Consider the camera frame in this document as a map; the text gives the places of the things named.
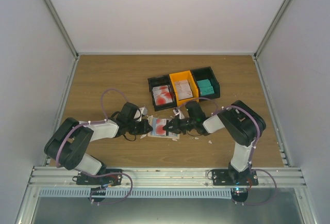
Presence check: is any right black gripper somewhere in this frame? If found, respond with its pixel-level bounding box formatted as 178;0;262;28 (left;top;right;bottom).
163;116;196;135

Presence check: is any beige card holder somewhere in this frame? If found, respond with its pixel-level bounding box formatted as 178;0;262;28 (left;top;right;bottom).
147;116;180;140

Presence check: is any red white credit card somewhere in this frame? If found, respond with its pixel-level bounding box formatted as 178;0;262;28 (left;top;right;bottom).
155;118;167;136

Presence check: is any yellow bin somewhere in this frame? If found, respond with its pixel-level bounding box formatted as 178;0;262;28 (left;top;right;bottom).
169;71;199;106

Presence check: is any black bin with red cards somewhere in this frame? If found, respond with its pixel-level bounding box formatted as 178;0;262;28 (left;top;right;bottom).
147;74;177;111

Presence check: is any black bin with teal cards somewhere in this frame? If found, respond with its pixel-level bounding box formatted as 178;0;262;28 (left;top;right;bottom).
191;67;221;99

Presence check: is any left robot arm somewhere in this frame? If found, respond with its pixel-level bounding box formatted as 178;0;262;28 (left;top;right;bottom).
44;102;153;185

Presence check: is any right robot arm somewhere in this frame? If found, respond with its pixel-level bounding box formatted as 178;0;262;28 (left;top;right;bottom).
163;100;267;185

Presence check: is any red white card stack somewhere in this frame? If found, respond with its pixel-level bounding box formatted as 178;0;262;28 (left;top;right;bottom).
152;85;173;106

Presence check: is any white patterned card stack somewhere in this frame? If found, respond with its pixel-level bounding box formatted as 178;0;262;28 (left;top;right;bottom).
174;79;193;100

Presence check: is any teal card stack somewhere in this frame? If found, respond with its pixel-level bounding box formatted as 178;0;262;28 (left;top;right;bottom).
197;79;215;97

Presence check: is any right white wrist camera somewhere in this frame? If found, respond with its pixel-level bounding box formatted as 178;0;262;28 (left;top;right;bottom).
173;107;185;120

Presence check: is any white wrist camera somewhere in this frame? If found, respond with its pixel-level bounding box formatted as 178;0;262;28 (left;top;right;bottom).
134;107;147;121
173;107;185;120

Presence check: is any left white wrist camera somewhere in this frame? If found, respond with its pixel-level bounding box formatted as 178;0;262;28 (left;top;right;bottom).
134;107;147;121

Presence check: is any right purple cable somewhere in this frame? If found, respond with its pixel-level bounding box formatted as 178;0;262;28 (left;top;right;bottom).
175;97;278;205

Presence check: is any purple cable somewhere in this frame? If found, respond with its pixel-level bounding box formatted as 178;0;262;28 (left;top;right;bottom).
175;97;278;205
55;88;134;205

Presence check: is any grey slotted cable duct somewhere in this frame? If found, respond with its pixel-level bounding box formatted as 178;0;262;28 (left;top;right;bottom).
39;187;232;199

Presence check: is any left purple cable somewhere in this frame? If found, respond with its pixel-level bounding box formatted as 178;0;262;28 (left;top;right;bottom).
55;88;134;205

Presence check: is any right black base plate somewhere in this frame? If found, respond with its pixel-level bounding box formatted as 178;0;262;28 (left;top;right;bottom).
210;169;259;186

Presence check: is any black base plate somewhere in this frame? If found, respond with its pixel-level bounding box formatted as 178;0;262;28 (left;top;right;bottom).
210;169;259;186
72;169;123;186

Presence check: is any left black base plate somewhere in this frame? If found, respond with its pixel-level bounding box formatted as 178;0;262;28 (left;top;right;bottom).
72;169;123;186

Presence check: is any aluminium front rail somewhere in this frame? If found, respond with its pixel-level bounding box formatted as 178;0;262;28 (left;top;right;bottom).
28;167;306;188

